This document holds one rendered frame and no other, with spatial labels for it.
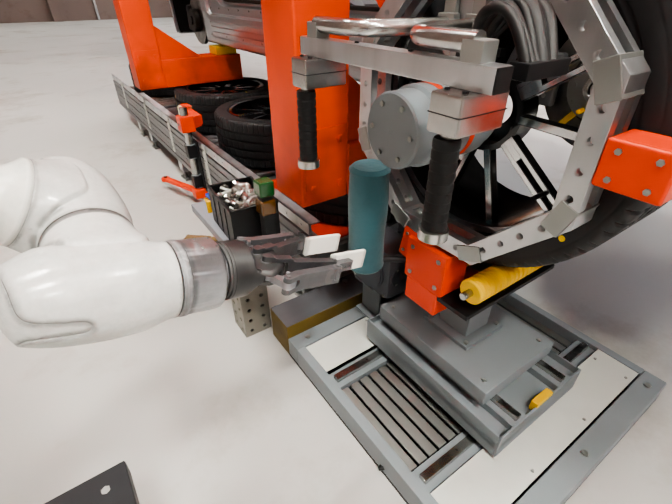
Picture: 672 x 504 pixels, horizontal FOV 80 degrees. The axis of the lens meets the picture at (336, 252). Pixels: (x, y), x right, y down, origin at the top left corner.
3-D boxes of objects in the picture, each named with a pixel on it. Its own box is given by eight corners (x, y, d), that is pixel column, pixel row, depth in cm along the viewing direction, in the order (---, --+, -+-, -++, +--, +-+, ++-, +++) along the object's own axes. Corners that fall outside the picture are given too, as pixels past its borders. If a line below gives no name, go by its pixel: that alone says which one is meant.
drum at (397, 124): (495, 158, 76) (513, 79, 69) (414, 185, 66) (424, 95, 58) (439, 139, 86) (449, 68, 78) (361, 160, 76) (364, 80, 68)
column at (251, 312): (271, 326, 149) (259, 228, 126) (246, 337, 144) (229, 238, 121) (259, 311, 156) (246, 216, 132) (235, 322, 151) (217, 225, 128)
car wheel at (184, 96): (247, 104, 321) (243, 72, 308) (295, 122, 279) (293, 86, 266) (166, 119, 285) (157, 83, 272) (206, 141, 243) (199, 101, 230)
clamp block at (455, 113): (502, 128, 52) (512, 84, 49) (455, 141, 48) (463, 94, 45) (471, 119, 55) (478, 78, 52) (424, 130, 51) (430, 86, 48)
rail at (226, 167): (331, 270, 149) (330, 219, 137) (309, 279, 145) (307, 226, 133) (155, 120, 318) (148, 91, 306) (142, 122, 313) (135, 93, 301)
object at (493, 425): (571, 389, 116) (583, 366, 110) (493, 459, 98) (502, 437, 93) (441, 297, 150) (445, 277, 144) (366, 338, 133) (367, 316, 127)
